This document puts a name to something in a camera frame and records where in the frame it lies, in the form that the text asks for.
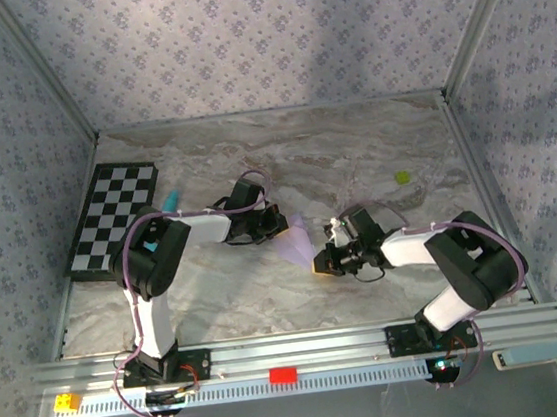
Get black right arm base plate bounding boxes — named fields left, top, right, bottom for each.
left=383, top=315, right=480, bottom=359

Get black and white chessboard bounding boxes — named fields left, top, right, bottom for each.
left=55, top=156, right=171, bottom=287

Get aluminium frame beam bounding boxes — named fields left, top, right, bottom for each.
left=27, top=135, right=125, bottom=361
left=438, top=83, right=542, bottom=312
left=95, top=88, right=448, bottom=138

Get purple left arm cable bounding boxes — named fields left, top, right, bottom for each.
left=90, top=167, right=298, bottom=417

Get aluminium frame post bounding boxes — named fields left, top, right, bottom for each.
left=430, top=0, right=543, bottom=100
left=0, top=0, right=101, bottom=153

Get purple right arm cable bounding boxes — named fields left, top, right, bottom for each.
left=341, top=184, right=542, bottom=401

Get aluminium mounting rail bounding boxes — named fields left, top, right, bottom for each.
left=28, top=302, right=557, bottom=404

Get white slotted cable duct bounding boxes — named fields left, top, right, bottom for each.
left=50, top=353, right=433, bottom=417

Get red block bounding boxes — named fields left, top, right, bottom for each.
left=268, top=365, right=299, bottom=386

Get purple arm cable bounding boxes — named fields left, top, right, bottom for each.
left=90, top=167, right=298, bottom=417
left=341, top=184, right=542, bottom=401

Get black controller board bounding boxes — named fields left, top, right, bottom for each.
left=423, top=354, right=466, bottom=385
left=143, top=387, right=190, bottom=417

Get yellow block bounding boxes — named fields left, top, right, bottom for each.
left=52, top=392, right=84, bottom=414

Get teal toy microphone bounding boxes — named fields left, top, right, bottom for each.
left=136, top=189, right=187, bottom=254

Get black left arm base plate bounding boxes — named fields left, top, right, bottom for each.
left=118, top=346, right=214, bottom=391

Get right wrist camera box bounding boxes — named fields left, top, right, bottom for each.
left=323, top=215, right=353, bottom=245

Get light blue box device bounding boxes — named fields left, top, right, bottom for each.
left=491, top=341, right=557, bottom=372

